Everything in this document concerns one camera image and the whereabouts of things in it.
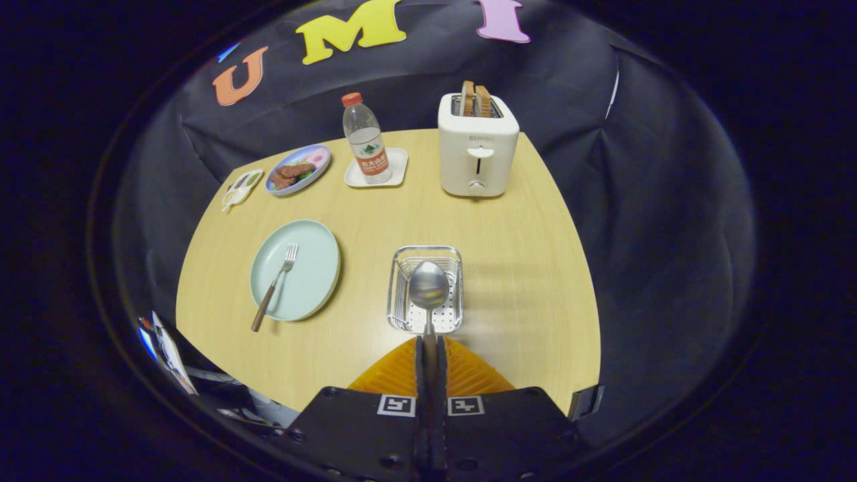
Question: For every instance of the clear red-capped water bottle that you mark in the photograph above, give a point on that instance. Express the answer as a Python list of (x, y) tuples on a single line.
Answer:
[(367, 144)]

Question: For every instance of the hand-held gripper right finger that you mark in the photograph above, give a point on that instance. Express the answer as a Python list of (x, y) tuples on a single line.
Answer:
[(502, 435)]

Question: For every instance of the white square coaster tray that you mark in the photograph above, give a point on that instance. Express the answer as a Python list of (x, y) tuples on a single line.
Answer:
[(398, 167)]

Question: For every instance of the black table edge clamp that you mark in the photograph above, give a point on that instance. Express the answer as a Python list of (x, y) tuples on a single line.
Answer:
[(584, 403)]

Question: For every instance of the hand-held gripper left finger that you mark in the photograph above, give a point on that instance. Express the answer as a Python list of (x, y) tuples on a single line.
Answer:
[(361, 435)]

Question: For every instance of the blue patterned plate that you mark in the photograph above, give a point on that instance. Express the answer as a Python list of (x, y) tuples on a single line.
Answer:
[(320, 157)]

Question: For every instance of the brown toast slice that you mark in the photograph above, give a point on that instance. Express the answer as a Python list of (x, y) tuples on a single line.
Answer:
[(483, 102), (466, 99)]

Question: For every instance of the pale green plate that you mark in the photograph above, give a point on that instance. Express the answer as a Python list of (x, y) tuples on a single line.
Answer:
[(308, 274)]

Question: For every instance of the brown cooked meat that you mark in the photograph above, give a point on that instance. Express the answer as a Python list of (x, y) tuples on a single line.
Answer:
[(289, 174)]

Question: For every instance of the white toaster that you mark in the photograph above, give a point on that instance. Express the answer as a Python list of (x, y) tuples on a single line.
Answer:
[(479, 171)]

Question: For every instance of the small white sauce dish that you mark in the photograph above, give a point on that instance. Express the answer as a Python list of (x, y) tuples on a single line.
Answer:
[(241, 187)]

